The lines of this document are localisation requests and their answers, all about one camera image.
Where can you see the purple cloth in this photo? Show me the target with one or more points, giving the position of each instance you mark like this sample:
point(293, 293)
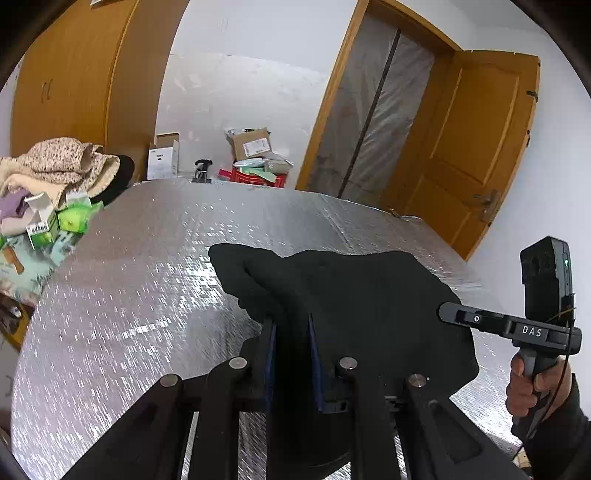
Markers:
point(14, 205)

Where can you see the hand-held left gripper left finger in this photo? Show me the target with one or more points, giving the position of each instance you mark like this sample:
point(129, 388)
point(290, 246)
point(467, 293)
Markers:
point(270, 364)

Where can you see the wooden door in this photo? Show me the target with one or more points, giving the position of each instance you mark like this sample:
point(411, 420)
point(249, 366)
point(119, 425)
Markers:
point(475, 129)

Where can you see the wooden wardrobe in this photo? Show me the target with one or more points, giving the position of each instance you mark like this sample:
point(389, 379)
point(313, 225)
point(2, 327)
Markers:
point(83, 74)

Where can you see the beige floral blanket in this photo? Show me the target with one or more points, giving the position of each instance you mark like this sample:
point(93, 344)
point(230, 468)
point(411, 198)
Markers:
point(55, 161)

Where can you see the person's right forearm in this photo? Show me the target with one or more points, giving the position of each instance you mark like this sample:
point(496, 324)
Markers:
point(563, 443)

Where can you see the wooden stool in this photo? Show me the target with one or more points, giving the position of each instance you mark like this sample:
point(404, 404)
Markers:
point(14, 323)

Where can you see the red crate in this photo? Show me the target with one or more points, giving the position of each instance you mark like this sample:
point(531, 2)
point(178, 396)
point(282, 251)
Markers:
point(249, 180)

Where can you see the pile of packets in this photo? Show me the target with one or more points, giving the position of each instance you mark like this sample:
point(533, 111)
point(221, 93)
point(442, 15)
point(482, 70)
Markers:
point(272, 164)

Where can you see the silver foil mat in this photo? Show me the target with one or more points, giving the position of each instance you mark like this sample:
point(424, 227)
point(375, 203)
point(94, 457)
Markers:
point(161, 277)

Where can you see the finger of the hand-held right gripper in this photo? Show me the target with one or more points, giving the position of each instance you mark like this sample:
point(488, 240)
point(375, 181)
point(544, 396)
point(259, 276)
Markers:
point(475, 317)

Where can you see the black pants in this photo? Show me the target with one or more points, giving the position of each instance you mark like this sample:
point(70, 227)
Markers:
point(346, 286)

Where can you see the small black stand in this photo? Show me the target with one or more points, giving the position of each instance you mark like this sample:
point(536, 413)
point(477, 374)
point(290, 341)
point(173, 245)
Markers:
point(203, 168)

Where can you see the dark cloth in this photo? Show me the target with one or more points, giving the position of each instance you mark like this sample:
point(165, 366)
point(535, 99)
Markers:
point(121, 177)

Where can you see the clear plastic door curtain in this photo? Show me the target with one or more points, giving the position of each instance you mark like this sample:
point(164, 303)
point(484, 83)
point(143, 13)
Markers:
point(383, 110)

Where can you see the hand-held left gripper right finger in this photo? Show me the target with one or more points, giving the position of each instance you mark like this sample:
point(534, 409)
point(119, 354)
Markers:
point(316, 369)

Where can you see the wooden comb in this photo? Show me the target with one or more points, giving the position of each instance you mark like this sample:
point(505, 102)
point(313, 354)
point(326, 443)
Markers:
point(13, 261)

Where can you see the white green medicine box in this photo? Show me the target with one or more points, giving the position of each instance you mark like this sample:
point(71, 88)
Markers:
point(44, 226)

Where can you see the green tissue pack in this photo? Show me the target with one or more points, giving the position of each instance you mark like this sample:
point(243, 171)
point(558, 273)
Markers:
point(76, 217)

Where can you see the wooden door frame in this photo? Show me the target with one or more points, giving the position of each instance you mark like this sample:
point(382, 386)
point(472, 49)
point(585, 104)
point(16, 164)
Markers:
point(328, 106)

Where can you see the person's right hand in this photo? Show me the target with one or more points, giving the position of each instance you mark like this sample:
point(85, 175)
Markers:
point(526, 401)

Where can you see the cardboard box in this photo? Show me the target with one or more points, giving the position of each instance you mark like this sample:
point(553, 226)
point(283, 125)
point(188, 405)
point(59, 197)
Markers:
point(251, 145)

